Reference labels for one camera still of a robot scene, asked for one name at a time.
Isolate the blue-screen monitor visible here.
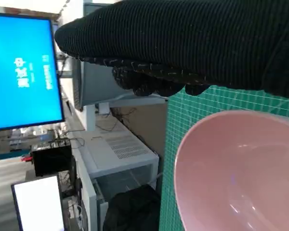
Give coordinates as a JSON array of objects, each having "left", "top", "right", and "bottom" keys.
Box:
[{"left": 0, "top": 12, "right": 65, "bottom": 131}]

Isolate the green cutting mat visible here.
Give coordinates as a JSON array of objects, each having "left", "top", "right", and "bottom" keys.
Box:
[{"left": 158, "top": 85, "right": 289, "bottom": 231}]

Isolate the black knitted gloved right hand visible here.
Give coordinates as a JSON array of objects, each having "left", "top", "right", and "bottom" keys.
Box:
[{"left": 54, "top": 0, "right": 289, "bottom": 100}]

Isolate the white-screen monitor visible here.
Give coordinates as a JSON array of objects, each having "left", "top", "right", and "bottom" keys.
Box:
[{"left": 11, "top": 175, "right": 65, "bottom": 231}]

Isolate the pink bowl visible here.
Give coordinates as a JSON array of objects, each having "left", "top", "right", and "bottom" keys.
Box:
[{"left": 173, "top": 110, "right": 289, "bottom": 231}]

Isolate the white perforated cabinet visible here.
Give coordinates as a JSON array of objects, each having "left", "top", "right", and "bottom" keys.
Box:
[{"left": 86, "top": 131, "right": 160, "bottom": 202}]

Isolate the black equipment case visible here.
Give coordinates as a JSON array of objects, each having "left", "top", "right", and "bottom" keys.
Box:
[{"left": 30, "top": 138, "right": 73, "bottom": 178}]

